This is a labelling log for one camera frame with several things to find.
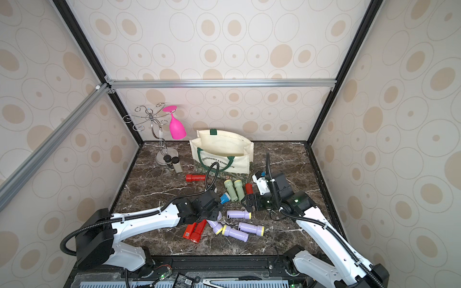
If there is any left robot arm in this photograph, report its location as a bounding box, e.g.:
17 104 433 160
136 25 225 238
60 181 222 278

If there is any cream canvas tote bag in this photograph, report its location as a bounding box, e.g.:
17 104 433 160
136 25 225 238
189 129 254 176

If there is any purple flashlight right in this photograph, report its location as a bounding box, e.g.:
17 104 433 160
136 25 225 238
238 222 265 236

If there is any purple flashlight upper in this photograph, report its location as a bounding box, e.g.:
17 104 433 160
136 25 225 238
227 210 252 220

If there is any pink plastic wine glass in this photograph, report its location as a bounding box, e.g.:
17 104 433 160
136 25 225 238
163 106 187 140

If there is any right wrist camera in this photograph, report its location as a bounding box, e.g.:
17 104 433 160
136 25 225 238
252 171 271 197

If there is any aluminium rail left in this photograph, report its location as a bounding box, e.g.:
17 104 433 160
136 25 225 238
1 83 109 210

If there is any left green flashlight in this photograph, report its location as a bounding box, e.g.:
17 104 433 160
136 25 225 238
224 180 238 202

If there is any blue flashlight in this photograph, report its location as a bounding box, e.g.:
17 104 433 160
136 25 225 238
220 192 231 205

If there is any red flashlight white ring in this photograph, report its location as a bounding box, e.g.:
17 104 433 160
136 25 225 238
182 222 198 241

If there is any small red flashlight right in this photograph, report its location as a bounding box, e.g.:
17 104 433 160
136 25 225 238
245 183 254 195

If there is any purple flashlight bottom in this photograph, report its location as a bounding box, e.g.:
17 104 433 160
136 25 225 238
222 225 249 242

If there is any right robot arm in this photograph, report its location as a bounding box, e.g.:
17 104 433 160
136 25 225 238
241 155 390 288

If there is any red flashlight bottom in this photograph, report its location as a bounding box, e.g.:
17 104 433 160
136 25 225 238
190 220 207 244

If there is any chrome wine glass rack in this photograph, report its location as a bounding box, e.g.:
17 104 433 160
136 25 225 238
122 103 178 166

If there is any horizontal aluminium rail back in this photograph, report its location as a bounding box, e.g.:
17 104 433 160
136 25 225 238
109 79 336 89

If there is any right green flashlight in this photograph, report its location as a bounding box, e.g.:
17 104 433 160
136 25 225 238
234 180 245 202

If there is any dark small bottle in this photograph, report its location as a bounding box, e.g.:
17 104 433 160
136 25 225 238
163 154 172 168

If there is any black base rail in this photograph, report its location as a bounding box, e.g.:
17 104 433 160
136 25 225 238
65 255 323 288

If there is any purple flashlight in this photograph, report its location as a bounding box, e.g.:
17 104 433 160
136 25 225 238
238 222 265 236
222 225 249 242
227 210 252 220

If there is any green flashlight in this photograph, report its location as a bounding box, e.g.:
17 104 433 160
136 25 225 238
234 180 245 202
224 180 238 202

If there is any purple flashlight diagonal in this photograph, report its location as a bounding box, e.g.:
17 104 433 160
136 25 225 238
207 220 223 235

